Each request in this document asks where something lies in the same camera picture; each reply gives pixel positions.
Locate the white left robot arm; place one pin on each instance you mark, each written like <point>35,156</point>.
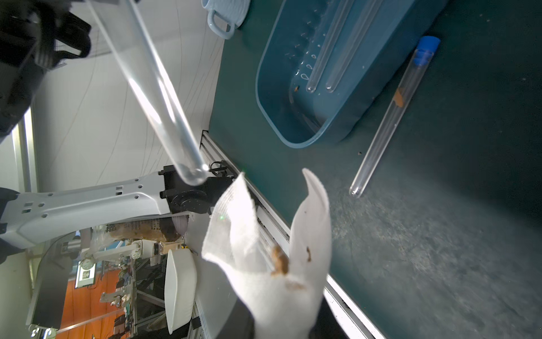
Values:
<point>28,219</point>

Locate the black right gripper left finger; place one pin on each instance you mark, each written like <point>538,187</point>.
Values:
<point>239,324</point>

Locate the clear test tube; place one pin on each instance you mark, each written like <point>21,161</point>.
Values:
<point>416,69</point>
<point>331,37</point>

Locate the test tube with blue cap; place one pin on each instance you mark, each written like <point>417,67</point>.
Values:
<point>129,40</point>

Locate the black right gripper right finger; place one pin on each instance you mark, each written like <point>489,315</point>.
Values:
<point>326,326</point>

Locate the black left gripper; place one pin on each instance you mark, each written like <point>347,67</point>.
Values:
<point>35,37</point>

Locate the blue translucent plastic container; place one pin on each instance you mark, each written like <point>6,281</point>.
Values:
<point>300,118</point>

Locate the light blue ribbed mug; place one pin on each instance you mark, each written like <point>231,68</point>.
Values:
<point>232,12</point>

